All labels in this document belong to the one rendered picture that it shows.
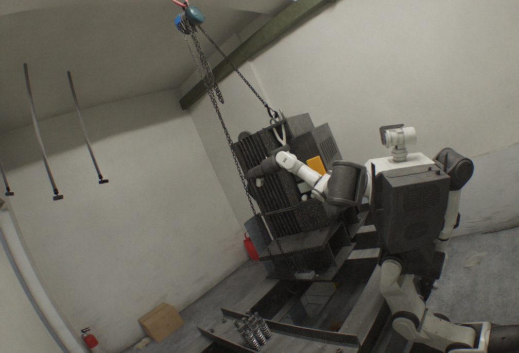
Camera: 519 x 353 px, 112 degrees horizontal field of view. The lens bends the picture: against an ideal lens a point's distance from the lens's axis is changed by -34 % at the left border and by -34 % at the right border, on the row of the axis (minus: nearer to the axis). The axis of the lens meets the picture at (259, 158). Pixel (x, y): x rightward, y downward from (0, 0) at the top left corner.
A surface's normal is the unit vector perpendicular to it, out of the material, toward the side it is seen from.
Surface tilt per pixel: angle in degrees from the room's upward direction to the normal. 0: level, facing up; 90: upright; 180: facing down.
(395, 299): 90
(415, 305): 67
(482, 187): 90
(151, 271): 90
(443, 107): 90
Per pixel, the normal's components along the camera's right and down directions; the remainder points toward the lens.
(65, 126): 0.66, -0.27
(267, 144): -0.43, 0.23
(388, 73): -0.62, 0.31
